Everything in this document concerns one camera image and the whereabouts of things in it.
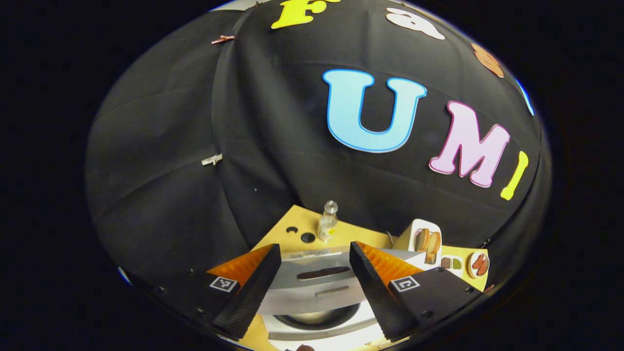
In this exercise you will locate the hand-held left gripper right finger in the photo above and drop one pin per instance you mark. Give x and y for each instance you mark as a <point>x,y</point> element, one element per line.
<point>375,297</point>

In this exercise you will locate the white round plate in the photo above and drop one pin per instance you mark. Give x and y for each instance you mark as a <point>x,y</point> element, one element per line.
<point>471,270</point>

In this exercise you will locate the toasted bread slice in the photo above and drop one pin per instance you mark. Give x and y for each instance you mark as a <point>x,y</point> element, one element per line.
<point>422,240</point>
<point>433,247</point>

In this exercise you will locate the white rice cooker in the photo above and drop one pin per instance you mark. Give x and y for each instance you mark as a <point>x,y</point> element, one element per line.
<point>312,292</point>

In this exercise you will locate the white cloth clip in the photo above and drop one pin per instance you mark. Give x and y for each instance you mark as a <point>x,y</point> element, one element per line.
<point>212,159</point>

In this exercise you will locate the white toaster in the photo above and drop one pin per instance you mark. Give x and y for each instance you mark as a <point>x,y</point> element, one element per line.
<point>418,224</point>

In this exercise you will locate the dark wooden spoon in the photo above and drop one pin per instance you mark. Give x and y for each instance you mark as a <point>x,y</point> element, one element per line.
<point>305,347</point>

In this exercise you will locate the pink cloth clip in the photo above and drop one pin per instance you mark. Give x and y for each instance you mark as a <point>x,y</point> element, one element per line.
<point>222,39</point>

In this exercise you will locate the black backdrop cloth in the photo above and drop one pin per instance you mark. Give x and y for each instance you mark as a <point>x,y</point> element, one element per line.
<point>170,146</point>

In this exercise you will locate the white divided bean dish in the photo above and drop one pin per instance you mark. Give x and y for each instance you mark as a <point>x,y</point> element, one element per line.
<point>451,264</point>

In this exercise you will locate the small glass bottle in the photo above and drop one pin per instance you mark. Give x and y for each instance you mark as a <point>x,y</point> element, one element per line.
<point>327,226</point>

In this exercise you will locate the red meat slice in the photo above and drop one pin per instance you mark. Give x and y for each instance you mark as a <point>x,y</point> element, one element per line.
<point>478,261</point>
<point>483,268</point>

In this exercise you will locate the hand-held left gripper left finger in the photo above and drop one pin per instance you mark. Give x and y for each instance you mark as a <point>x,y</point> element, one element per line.
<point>251,297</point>

